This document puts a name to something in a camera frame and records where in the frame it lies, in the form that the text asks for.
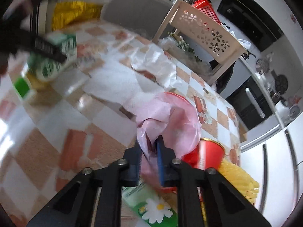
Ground yellow corrugated sponge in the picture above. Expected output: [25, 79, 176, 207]
[201, 158, 260, 218]

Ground green cap milk bottle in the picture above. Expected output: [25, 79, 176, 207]
[12, 32, 77, 99]

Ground red paper cup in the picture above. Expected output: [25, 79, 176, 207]
[155, 137, 226, 193]

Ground chamomile hand cream tube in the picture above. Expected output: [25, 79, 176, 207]
[122, 181, 178, 227]

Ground pink plastic bag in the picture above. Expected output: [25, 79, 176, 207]
[124, 92, 201, 192]

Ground white paper towel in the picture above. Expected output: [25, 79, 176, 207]
[82, 62, 164, 112]

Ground gold foil bag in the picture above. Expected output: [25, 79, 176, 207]
[51, 1, 103, 31]

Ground white refrigerator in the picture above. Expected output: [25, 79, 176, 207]
[240, 115, 302, 226]

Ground checkered tablecloth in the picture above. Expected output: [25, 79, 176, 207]
[1, 21, 240, 226]

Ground black built-in oven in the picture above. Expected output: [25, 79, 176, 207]
[227, 77, 273, 130]

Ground black jacket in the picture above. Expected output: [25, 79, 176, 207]
[215, 63, 235, 94]

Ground crumpled white paper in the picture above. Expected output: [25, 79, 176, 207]
[130, 44, 181, 91]

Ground vegetables in plastic bag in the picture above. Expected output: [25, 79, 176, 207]
[158, 33, 213, 78]

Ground beige plastic chair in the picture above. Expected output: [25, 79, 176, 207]
[152, 0, 247, 85]

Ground red plastic basket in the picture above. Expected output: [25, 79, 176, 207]
[192, 0, 221, 25]

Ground black range hood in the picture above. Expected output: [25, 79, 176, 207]
[218, 0, 284, 51]

